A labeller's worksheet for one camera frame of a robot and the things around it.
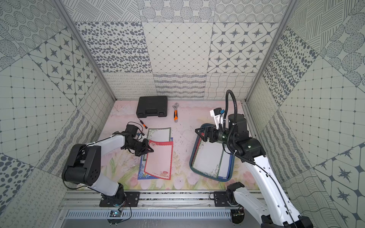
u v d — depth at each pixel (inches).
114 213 28.2
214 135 22.8
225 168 32.8
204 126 38.6
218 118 23.5
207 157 34.5
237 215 28.6
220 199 28.8
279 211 14.7
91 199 29.9
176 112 44.3
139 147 31.6
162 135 39.6
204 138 22.9
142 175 32.4
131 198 28.9
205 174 32.1
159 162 36.5
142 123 42.1
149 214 27.6
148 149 33.7
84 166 17.9
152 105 44.9
